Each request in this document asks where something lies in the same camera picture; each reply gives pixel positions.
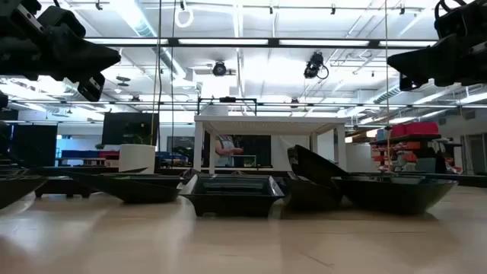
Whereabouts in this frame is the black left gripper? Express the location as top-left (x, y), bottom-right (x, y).
top-left (0, 0), bottom-right (122, 102)

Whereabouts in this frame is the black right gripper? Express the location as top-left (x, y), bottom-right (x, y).
top-left (387, 0), bottom-right (487, 92)

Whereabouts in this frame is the black square mini plate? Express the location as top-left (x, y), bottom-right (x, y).
top-left (179, 174), bottom-right (285, 218)
top-left (33, 177), bottom-right (96, 199)

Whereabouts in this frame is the black teardrop mini plate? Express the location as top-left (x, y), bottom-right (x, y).
top-left (62, 169), bottom-right (183, 205)
top-left (283, 171), bottom-right (343, 211)

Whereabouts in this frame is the black leaf mini plate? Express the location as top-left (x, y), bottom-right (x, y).
top-left (0, 175), bottom-right (49, 210)
top-left (288, 144), bottom-right (349, 180)
top-left (331, 174), bottom-right (459, 215)

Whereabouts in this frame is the red storage bin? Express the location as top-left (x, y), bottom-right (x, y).
top-left (390, 121), bottom-right (440, 137)

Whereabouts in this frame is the black monitor screen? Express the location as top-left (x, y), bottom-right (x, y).
top-left (101, 112), bottom-right (160, 145)

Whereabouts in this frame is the blue sofa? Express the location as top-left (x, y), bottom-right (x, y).
top-left (56, 149), bottom-right (119, 167)

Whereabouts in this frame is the storage rack with boxes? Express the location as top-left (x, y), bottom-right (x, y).
top-left (371, 132), bottom-right (463, 174)

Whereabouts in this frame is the dark display panel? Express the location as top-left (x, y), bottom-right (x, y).
top-left (11, 123), bottom-right (58, 167)

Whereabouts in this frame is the small plant in white pot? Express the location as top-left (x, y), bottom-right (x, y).
top-left (119, 132), bottom-right (156, 175)

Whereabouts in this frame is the LED light bar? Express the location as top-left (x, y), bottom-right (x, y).
top-left (81, 37), bottom-right (438, 49)

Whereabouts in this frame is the white cloth sheet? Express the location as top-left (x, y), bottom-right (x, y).
top-left (271, 135), bottom-right (312, 171)

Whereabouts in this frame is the person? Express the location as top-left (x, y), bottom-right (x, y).
top-left (215, 135), bottom-right (244, 167)

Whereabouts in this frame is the white perforated metal riser shelf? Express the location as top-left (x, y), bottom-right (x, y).
top-left (193, 115), bottom-right (348, 174)

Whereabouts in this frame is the tan hanging rope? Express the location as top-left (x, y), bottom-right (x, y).
top-left (384, 0), bottom-right (391, 172)

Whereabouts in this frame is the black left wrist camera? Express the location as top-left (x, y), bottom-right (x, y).
top-left (36, 5), bottom-right (87, 39)

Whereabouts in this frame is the black hanging cable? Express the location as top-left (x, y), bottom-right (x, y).
top-left (170, 0), bottom-right (177, 168)
top-left (155, 0), bottom-right (163, 168)

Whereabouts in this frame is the black aluminium table frame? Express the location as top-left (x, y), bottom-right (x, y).
top-left (0, 166), bottom-right (487, 188)

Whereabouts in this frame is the black ceiling camera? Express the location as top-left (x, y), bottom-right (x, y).
top-left (303, 52), bottom-right (330, 80)

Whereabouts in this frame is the white cable loop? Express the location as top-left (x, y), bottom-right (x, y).
top-left (174, 7), bottom-right (194, 29)

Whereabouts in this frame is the black round camera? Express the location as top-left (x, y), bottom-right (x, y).
top-left (212, 60), bottom-right (228, 77)

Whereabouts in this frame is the black metal stand frame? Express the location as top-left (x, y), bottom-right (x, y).
top-left (196, 97), bottom-right (258, 116)

